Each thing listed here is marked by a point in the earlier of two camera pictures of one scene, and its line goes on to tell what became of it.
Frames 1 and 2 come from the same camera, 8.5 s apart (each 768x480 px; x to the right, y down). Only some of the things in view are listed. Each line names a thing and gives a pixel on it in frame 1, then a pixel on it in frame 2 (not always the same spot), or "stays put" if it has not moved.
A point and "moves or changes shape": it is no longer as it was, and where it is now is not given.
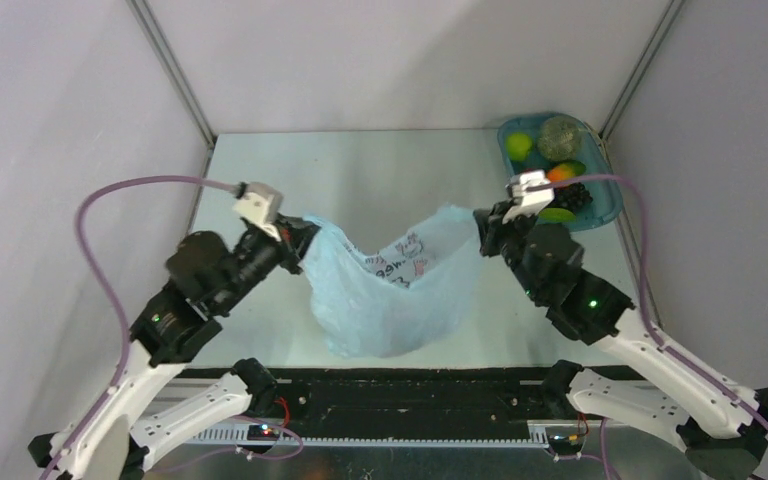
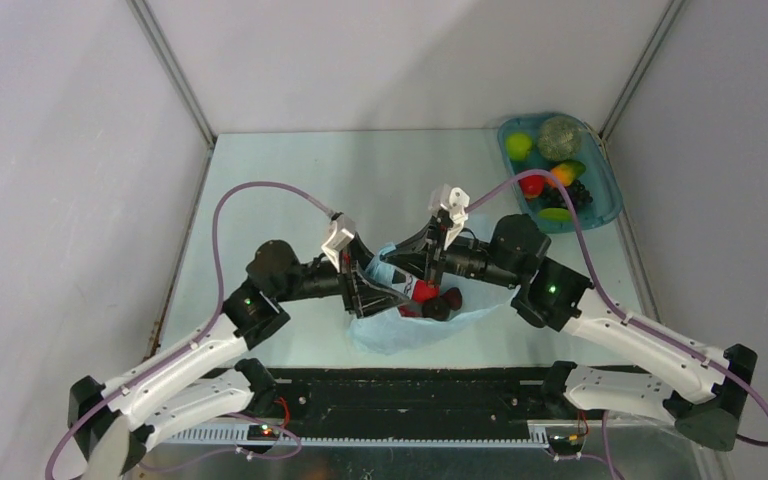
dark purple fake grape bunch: x=572 y=196 → x=454 y=298
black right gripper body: x=507 y=240 → x=439 y=260
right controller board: x=570 y=440 stays put
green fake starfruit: x=556 y=215 stays put
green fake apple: x=518 y=145 stays put
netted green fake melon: x=557 y=138 stays put
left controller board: x=261 y=433 stays put
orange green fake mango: x=566 y=169 stays put
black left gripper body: x=259 y=255 → x=349 y=277
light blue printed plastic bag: x=408 y=299 moves or changes shape
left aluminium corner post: x=179 y=71 stays put
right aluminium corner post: x=641 y=69 stays put
